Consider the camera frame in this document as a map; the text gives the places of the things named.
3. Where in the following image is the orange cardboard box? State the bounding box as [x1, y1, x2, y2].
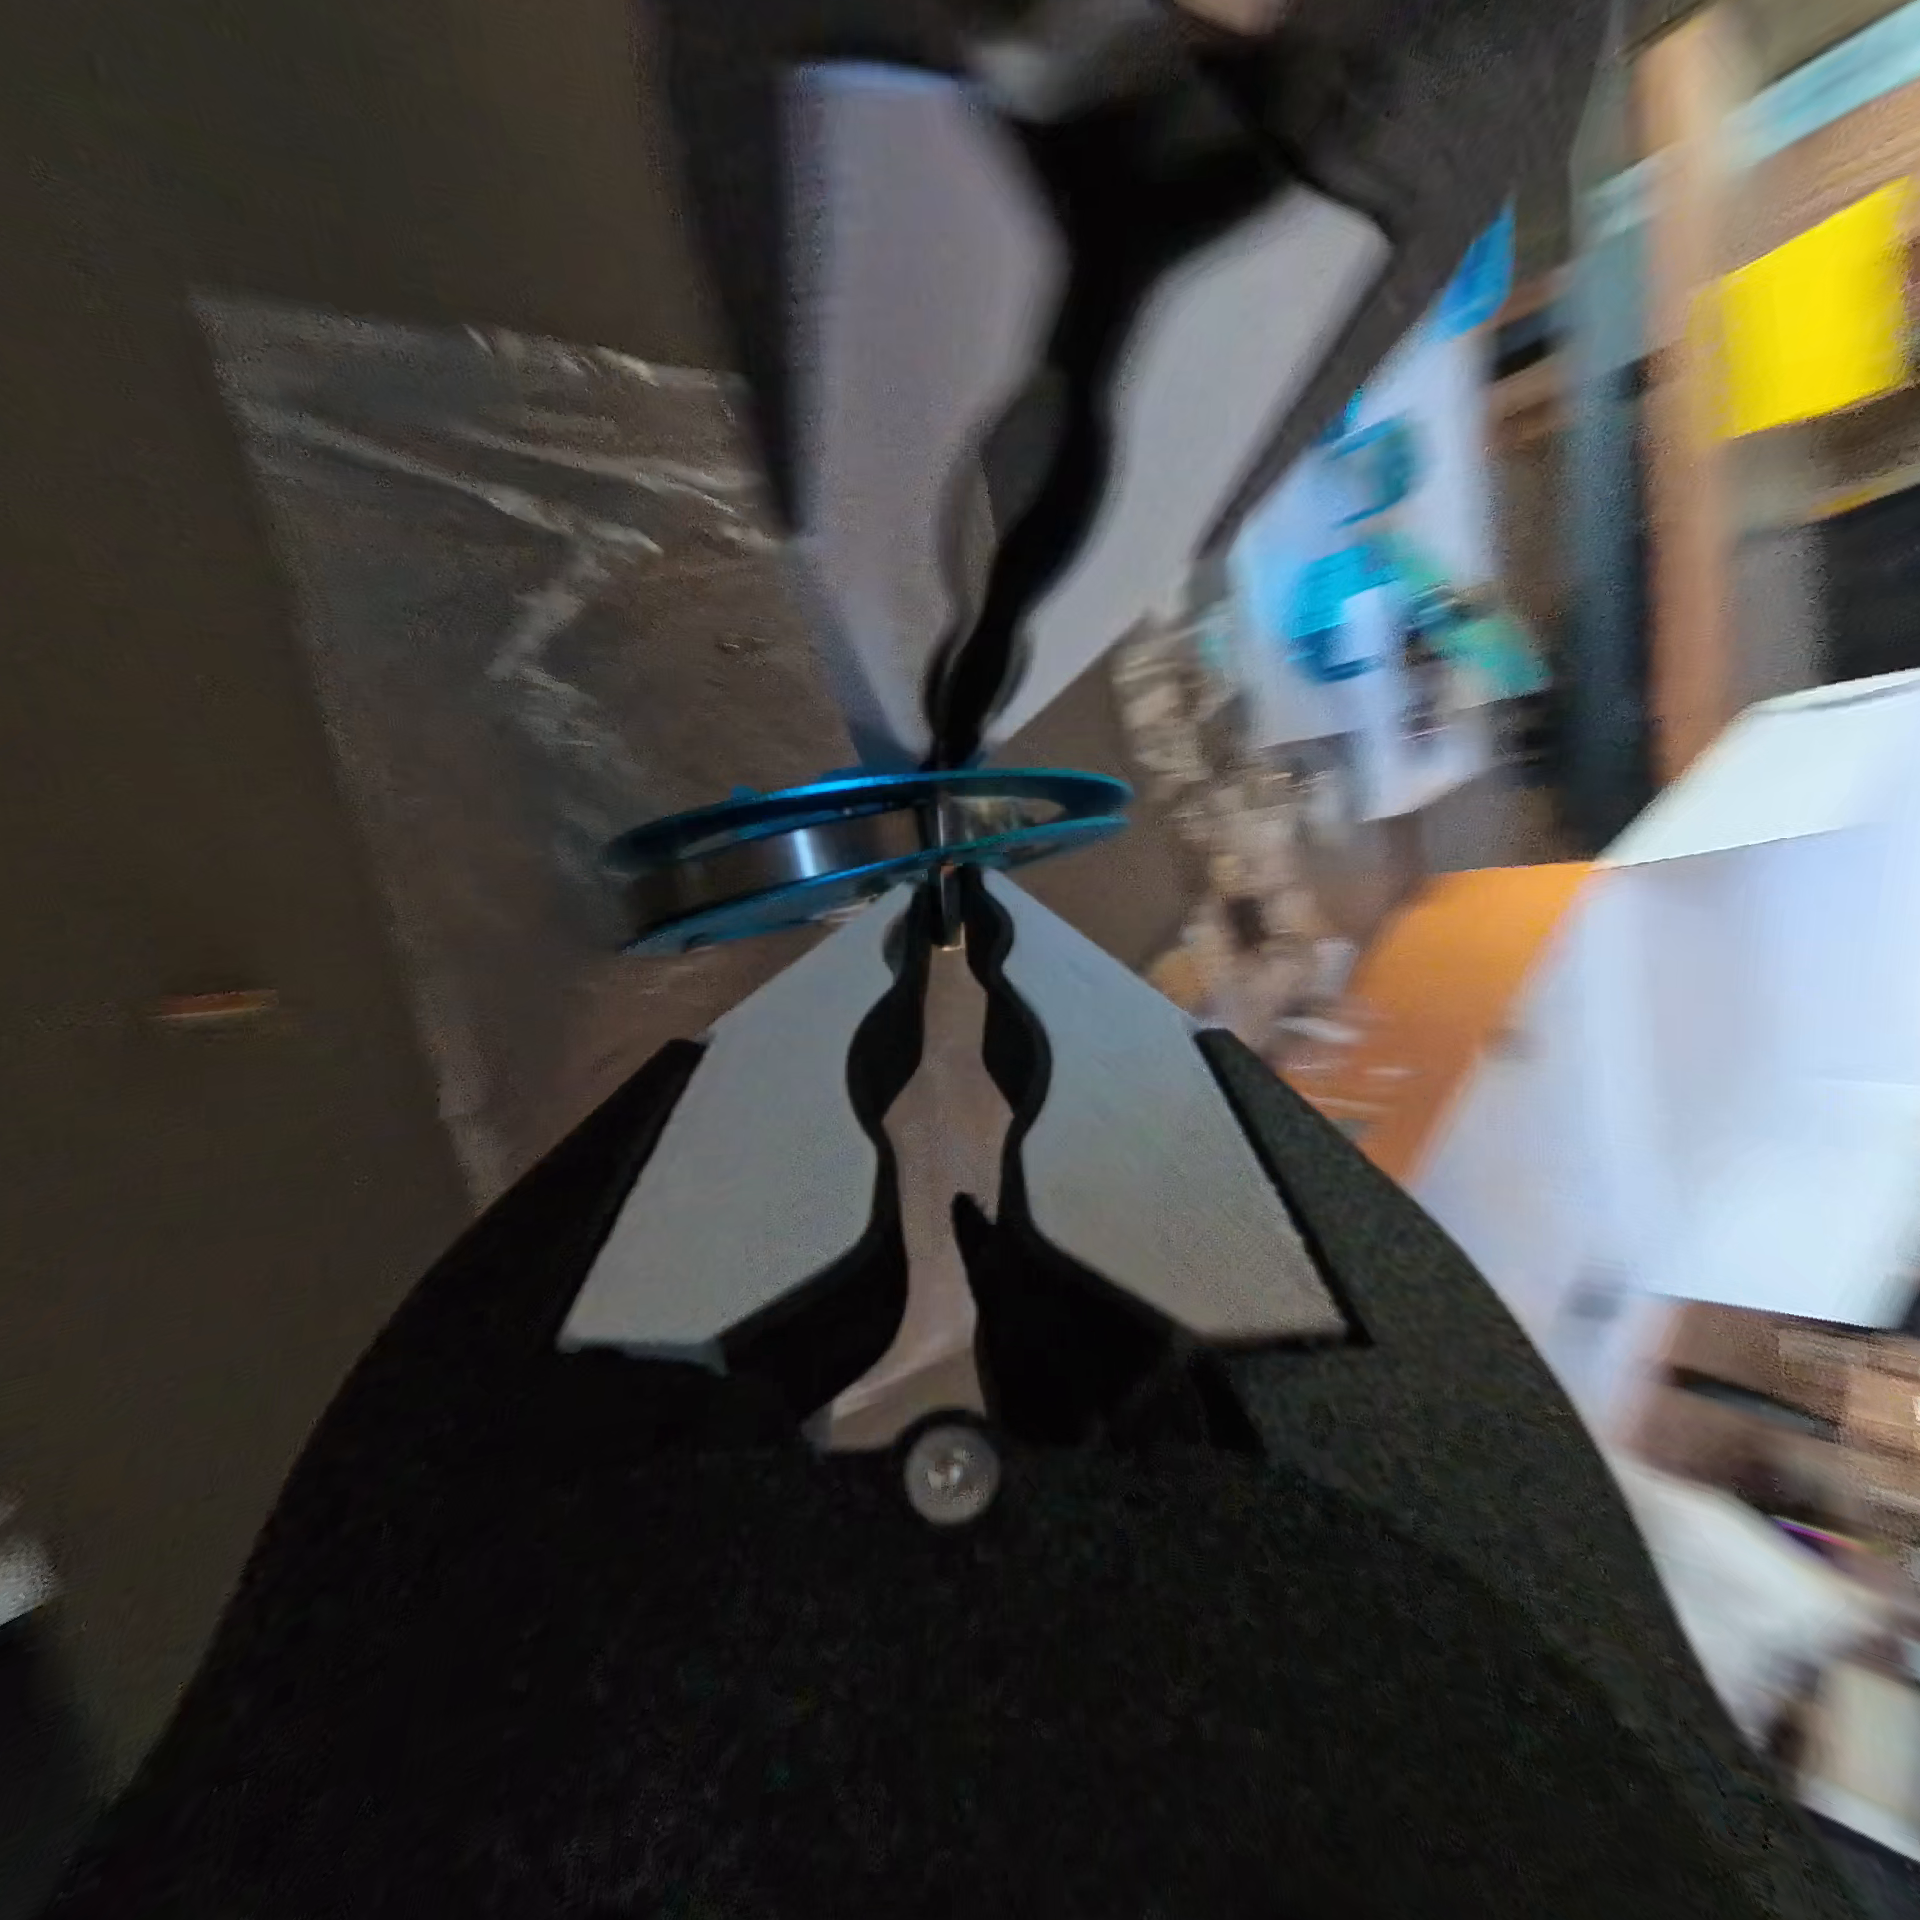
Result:
[1288, 663, 1920, 1328]

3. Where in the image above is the clear plastic bag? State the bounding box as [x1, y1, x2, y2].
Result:
[188, 291, 941, 1204]

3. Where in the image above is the pile of small screw bags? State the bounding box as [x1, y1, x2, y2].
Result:
[1116, 614, 1401, 1082]

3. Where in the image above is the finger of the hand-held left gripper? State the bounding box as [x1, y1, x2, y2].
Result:
[783, 61, 1070, 761]
[954, 181, 1401, 752]

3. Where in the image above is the blue flanged bracket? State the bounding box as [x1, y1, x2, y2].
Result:
[1288, 548, 1404, 678]

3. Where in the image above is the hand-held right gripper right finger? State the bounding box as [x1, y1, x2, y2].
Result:
[954, 871, 1350, 1352]

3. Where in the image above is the blue disc bearing assembly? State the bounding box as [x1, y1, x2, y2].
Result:
[599, 761, 1135, 965]

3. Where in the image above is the yellow sign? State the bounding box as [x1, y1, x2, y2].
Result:
[1685, 176, 1920, 451]

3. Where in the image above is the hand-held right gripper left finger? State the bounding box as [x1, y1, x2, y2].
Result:
[559, 893, 941, 1368]

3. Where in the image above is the white foam board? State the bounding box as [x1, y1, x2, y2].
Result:
[1232, 194, 1555, 824]

